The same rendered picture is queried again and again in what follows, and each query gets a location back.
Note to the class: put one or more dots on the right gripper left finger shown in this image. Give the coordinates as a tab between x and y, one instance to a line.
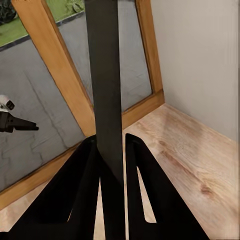
66	208

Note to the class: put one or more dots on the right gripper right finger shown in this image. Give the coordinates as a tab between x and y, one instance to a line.
174	220

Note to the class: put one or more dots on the door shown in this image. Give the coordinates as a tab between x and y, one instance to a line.
45	72

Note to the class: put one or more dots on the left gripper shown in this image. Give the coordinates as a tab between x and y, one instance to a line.
9	122

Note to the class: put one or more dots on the poster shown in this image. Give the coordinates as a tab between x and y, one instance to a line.
104	56

